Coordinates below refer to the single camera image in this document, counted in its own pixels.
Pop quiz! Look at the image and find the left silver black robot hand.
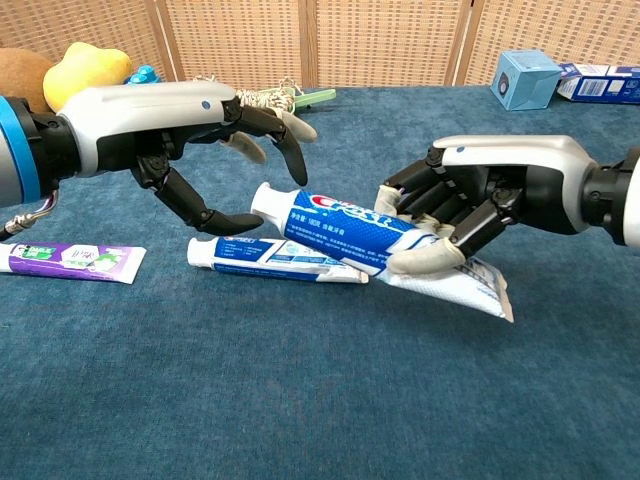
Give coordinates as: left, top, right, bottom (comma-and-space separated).
57, 80, 319, 237

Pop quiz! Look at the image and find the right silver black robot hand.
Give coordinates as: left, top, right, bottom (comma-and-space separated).
374, 133, 600, 276

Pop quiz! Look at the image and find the large blue Crest toothpaste tube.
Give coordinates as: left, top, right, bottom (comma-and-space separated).
249, 181, 516, 324

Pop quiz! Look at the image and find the blue white carton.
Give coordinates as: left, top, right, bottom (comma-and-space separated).
555, 62, 640, 105

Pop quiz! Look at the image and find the purple Darlie toothpaste tube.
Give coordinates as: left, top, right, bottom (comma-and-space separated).
0, 241, 148, 286

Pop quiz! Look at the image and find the slim blue white toothpaste tube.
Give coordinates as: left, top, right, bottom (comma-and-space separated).
186, 235, 371, 286

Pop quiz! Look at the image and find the blue toy building block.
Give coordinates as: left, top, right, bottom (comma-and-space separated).
123, 64, 163, 86

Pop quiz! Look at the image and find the yellow lemon plush toy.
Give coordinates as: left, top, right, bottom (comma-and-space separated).
42, 42, 134, 114

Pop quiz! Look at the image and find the light blue cube box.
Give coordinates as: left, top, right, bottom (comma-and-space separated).
489, 48, 564, 112

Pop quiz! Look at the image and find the brown plush toy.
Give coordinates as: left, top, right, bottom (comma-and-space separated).
0, 47, 54, 114

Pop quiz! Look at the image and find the woven wooden folding screen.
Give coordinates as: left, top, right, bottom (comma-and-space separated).
0, 0, 640, 89

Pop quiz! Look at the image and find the light green plastic dustpan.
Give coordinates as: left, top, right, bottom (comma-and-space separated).
278, 79, 338, 115

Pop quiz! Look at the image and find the teal table cloth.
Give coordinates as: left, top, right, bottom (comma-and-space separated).
0, 84, 640, 480

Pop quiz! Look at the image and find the beige braided rope bundle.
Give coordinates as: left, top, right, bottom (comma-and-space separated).
191, 74, 297, 116

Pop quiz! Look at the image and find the left wrist braided cable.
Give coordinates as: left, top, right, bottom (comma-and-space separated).
0, 192, 59, 242

